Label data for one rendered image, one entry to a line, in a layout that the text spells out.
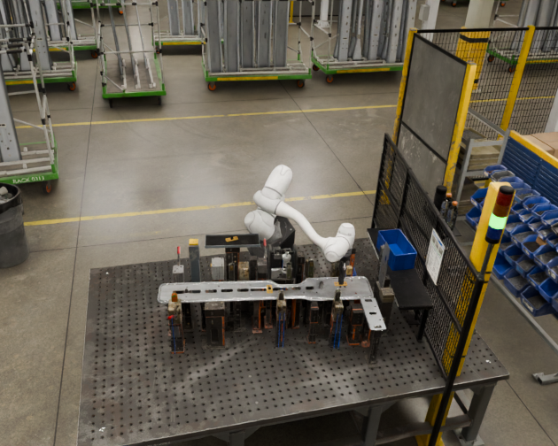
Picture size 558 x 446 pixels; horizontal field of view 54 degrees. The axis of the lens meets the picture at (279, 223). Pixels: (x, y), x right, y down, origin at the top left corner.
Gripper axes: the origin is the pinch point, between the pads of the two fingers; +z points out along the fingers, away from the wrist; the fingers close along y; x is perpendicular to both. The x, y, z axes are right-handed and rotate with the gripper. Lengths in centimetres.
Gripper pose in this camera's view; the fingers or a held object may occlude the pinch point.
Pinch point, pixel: (341, 279)
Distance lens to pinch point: 357.7
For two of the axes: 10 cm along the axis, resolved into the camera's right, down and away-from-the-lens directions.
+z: -0.3, 8.5, 5.3
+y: 0.9, 5.3, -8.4
